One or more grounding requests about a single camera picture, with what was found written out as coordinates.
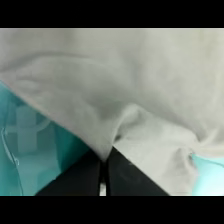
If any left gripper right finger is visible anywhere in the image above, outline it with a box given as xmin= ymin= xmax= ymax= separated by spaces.
xmin=105 ymin=146 xmax=170 ymax=197

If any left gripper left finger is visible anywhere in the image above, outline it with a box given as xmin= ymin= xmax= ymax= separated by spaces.
xmin=35 ymin=150 xmax=103 ymax=197

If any grey shirt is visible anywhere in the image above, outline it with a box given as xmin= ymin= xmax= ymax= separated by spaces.
xmin=0 ymin=28 xmax=224 ymax=197

